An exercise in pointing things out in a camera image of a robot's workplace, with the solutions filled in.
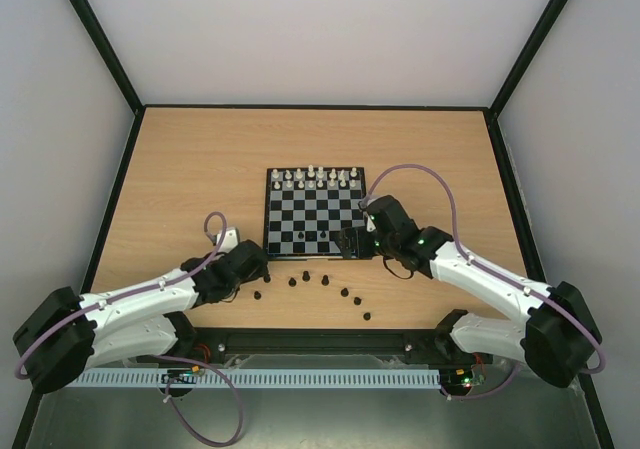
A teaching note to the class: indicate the black and silver chessboard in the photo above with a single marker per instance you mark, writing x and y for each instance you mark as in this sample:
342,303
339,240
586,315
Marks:
289,211

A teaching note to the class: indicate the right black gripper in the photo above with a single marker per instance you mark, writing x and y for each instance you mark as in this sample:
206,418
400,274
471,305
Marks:
353,242

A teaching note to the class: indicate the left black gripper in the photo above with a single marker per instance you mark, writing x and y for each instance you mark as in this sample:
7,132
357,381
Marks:
261,272

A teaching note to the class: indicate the black aluminium frame rail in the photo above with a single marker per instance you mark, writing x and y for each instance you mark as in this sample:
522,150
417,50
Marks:
421,346

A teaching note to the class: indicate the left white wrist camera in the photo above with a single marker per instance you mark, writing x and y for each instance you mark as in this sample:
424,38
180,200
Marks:
227,240

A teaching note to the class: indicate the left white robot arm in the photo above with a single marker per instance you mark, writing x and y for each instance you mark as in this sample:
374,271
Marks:
69,333

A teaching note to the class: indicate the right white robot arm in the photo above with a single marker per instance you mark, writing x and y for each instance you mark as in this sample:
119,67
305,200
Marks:
550,329

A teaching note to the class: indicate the light blue cable duct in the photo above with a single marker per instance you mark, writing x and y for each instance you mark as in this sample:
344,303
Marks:
261,378

